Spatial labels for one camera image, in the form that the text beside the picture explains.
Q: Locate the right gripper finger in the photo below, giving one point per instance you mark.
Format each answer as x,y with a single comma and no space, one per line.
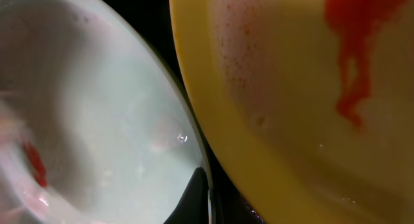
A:
193,205

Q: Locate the pale green plate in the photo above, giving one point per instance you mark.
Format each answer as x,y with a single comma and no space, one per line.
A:
94,128

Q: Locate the yellow plate with red stain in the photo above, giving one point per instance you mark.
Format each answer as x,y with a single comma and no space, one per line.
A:
308,104

